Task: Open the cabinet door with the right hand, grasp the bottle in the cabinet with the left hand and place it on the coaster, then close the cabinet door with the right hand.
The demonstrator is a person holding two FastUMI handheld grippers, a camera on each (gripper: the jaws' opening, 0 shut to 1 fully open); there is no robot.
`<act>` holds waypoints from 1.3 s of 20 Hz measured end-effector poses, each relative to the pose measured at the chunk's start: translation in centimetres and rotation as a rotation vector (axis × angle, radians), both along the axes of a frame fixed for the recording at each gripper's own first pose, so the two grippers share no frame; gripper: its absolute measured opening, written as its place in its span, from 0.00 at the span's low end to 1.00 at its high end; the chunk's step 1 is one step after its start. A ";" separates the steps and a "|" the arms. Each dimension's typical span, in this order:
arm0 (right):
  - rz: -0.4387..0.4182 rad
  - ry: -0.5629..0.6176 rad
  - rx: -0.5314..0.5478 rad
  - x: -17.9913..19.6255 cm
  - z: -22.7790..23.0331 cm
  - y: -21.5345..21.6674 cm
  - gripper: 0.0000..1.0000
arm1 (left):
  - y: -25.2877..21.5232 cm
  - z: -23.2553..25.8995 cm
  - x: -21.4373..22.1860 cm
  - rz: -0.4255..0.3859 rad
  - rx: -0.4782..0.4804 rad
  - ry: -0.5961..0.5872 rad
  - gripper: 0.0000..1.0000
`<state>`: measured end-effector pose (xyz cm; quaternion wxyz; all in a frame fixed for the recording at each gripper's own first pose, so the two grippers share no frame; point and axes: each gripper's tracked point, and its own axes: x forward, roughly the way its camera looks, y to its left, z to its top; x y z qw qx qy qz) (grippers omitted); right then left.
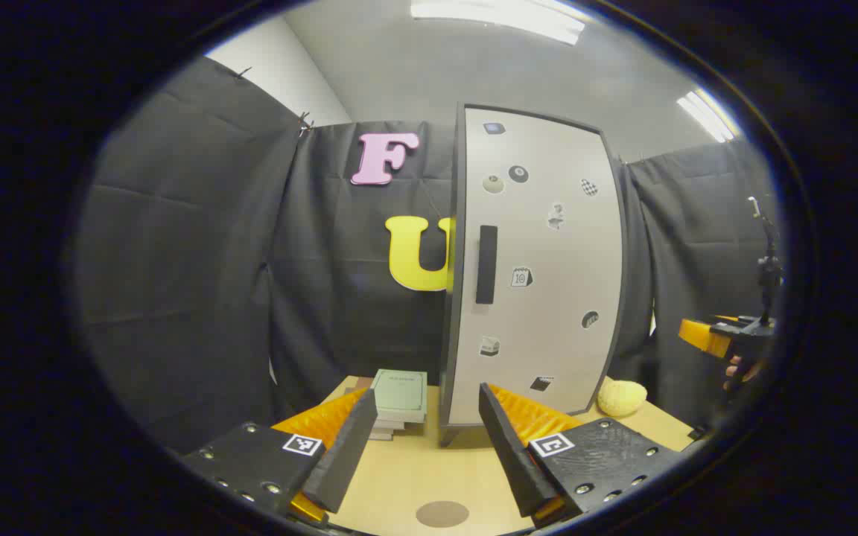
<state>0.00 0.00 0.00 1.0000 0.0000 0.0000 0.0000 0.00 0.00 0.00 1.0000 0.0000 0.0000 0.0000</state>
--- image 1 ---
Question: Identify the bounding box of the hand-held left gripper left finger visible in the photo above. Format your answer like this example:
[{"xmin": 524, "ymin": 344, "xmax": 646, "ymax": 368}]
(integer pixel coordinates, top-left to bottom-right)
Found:
[{"xmin": 179, "ymin": 387, "xmax": 379, "ymax": 526}]

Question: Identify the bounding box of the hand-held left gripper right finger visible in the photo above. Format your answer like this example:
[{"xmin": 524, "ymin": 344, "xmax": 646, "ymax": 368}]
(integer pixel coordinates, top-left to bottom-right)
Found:
[{"xmin": 478, "ymin": 383, "xmax": 687, "ymax": 529}]

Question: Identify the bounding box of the round brown coaster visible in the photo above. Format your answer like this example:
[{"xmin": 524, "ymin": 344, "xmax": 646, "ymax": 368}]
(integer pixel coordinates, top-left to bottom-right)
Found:
[{"xmin": 416, "ymin": 500, "xmax": 470, "ymax": 529}]

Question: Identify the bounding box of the light grey cabinet door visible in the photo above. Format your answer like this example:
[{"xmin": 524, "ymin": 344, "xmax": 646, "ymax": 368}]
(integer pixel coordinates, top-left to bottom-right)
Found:
[{"xmin": 448, "ymin": 108, "xmax": 623, "ymax": 427}]

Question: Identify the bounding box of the black door handle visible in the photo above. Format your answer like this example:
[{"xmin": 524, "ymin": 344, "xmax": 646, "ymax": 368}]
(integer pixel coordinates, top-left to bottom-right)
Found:
[{"xmin": 476, "ymin": 225, "xmax": 498, "ymax": 304}]

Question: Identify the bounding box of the green book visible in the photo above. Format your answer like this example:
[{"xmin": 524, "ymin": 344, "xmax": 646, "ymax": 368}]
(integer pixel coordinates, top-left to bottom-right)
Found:
[{"xmin": 372, "ymin": 369, "xmax": 428, "ymax": 424}]

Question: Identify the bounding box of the yellow plush toy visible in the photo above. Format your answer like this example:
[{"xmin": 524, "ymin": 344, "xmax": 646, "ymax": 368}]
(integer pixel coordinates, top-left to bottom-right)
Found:
[{"xmin": 597, "ymin": 378, "xmax": 648, "ymax": 418}]

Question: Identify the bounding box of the black backdrop cloth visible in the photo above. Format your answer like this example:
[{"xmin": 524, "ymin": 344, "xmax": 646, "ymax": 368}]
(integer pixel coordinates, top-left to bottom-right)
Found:
[{"xmin": 75, "ymin": 56, "xmax": 780, "ymax": 455}]

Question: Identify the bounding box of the long ceiling light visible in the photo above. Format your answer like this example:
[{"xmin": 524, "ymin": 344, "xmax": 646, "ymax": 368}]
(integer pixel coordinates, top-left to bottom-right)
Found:
[{"xmin": 410, "ymin": 0, "xmax": 586, "ymax": 45}]

